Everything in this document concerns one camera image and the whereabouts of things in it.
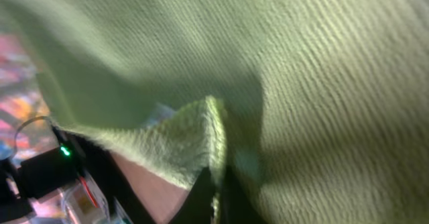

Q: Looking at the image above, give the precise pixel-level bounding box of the light green microfiber cloth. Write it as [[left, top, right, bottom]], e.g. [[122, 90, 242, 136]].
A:
[[1, 0, 428, 223]]

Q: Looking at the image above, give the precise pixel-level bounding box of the black left camera cable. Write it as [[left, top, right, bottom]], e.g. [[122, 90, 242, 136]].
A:
[[13, 115, 54, 154]]

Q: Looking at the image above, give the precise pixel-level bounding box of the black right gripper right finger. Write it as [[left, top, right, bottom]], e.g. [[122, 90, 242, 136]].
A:
[[220, 166, 267, 224]]

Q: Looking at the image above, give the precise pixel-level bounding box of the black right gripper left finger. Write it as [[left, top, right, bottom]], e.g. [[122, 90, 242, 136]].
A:
[[169, 168, 215, 224]]

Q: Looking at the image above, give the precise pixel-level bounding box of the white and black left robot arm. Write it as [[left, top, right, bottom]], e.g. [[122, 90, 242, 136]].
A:
[[1, 128, 85, 223]]

